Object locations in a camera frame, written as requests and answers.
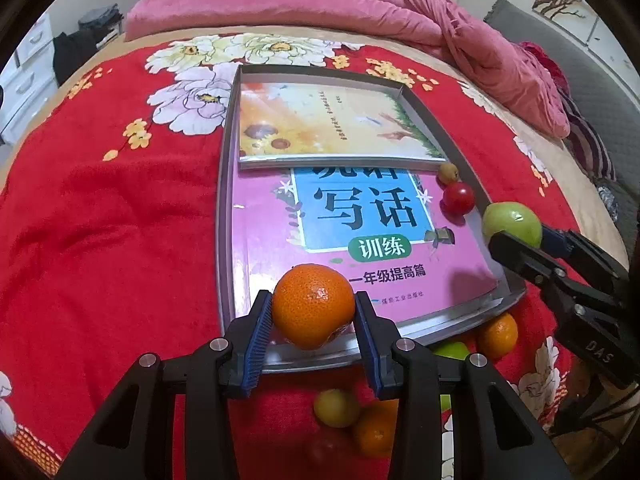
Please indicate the yellow-brown kiwi fruit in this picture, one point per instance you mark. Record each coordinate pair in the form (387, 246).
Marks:
(336, 408)

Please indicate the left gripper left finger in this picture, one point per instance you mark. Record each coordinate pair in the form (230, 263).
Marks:
(131, 436)

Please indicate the sunflower cover book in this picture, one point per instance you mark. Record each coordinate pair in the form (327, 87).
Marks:
(282, 124)

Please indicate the red cherry tomato by longan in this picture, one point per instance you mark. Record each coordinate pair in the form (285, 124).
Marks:
(458, 199)

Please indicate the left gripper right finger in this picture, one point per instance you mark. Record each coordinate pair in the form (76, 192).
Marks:
(495, 435)

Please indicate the white drawer cabinet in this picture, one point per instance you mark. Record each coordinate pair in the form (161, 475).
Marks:
(28, 80)

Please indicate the black clothes pile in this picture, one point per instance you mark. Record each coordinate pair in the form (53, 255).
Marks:
(73, 50)

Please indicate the striped dark pillow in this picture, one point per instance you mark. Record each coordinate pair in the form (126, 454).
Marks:
(585, 144)

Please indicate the pink quilt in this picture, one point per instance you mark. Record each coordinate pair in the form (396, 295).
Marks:
(505, 71)

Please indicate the small orange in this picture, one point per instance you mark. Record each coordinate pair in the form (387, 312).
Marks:
(497, 338)

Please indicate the pink chinese workbook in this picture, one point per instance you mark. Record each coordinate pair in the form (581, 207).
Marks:
(382, 229)

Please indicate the gray padded headboard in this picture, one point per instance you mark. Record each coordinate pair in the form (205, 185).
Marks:
(608, 109)

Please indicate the floral wall painting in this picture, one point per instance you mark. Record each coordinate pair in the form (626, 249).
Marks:
(574, 16)

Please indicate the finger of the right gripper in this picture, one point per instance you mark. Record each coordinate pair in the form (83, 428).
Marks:
(544, 271)
(589, 260)

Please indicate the small brown longan in box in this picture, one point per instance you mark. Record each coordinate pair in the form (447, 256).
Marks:
(448, 173)

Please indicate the gray shallow cardboard box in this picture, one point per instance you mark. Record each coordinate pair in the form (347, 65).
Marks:
(428, 328)

